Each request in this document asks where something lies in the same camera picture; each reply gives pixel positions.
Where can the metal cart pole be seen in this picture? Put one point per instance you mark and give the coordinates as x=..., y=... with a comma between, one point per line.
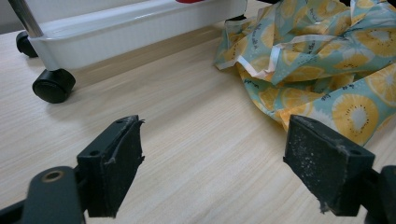
x=26, y=18

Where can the fruit print cloth bag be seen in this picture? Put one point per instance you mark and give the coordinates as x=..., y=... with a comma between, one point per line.
x=311, y=53

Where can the black caster wheel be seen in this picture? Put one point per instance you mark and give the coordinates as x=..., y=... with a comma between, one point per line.
x=25, y=45
x=54, y=86

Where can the white rolling cart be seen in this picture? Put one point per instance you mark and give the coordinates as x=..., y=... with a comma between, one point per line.
x=124, y=34

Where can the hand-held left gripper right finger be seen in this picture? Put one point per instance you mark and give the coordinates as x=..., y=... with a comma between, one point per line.
x=323, y=168

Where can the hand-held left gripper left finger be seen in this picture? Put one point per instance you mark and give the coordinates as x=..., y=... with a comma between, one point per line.
x=112, y=174

